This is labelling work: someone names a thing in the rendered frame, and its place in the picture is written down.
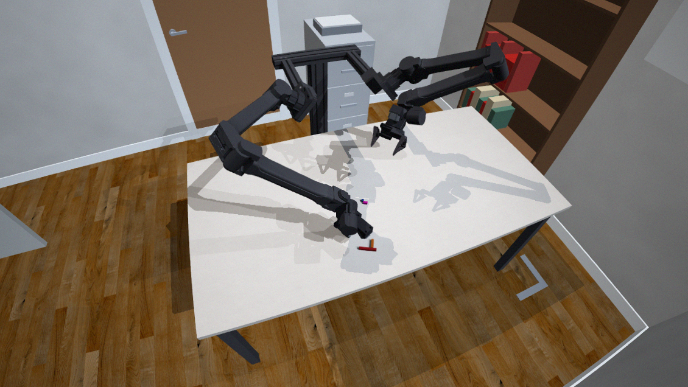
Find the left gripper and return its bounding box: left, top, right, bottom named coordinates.
left=371, top=123, right=407, bottom=156

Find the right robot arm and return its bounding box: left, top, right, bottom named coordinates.
left=209, top=79, right=373, bottom=239

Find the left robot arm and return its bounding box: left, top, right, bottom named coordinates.
left=377, top=42, right=509, bottom=130

